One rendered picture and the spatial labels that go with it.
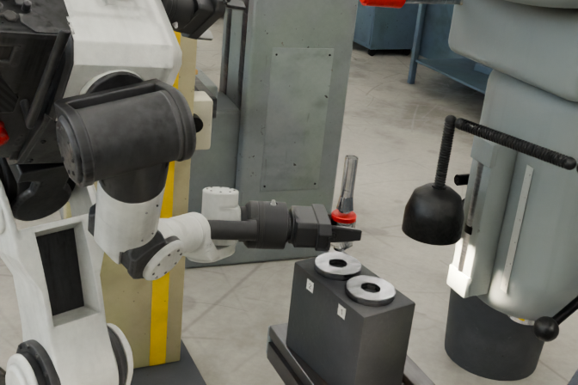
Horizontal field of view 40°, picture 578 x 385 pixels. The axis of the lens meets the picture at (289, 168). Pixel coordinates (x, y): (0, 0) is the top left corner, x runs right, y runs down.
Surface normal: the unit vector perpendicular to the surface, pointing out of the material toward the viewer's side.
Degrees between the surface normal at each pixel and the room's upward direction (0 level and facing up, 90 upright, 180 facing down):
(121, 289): 90
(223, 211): 78
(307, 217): 0
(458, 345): 94
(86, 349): 60
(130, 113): 36
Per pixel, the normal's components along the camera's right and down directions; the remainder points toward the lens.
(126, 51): 0.58, 0.11
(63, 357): 0.63, -0.18
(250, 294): 0.10, -0.93
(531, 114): -0.91, 0.07
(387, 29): 0.41, 0.36
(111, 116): 0.25, -0.54
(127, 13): 0.46, -0.58
